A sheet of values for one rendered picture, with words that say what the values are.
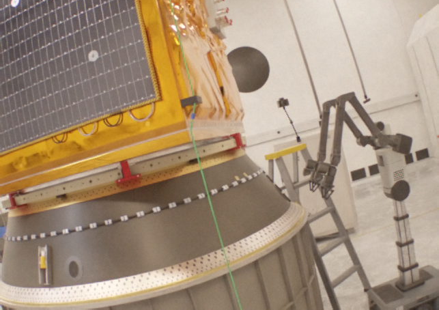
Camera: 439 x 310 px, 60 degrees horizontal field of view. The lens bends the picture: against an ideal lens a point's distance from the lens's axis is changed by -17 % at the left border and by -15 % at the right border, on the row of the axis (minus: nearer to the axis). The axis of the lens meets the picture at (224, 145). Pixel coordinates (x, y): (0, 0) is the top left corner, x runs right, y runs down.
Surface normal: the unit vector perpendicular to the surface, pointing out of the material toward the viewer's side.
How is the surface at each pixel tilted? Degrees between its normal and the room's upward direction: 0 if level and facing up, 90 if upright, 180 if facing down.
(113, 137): 97
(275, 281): 90
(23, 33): 90
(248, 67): 90
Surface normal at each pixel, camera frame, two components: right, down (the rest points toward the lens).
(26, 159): -0.13, 0.22
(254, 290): 0.63, -0.17
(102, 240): -0.05, -0.47
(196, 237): 0.32, -0.56
